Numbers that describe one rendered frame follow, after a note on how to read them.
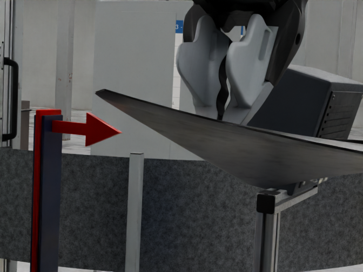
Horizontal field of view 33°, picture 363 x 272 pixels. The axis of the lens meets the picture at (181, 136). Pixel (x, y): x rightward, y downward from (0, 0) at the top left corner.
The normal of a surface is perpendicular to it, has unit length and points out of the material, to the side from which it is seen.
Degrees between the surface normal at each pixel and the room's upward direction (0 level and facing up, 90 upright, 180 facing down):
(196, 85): 84
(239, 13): 160
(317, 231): 90
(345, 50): 90
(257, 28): 92
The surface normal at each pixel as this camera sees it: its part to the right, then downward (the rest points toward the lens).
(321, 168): -0.10, 0.97
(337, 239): 0.46, 0.10
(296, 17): -0.46, -0.20
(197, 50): 0.86, -0.01
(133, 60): -0.27, 0.07
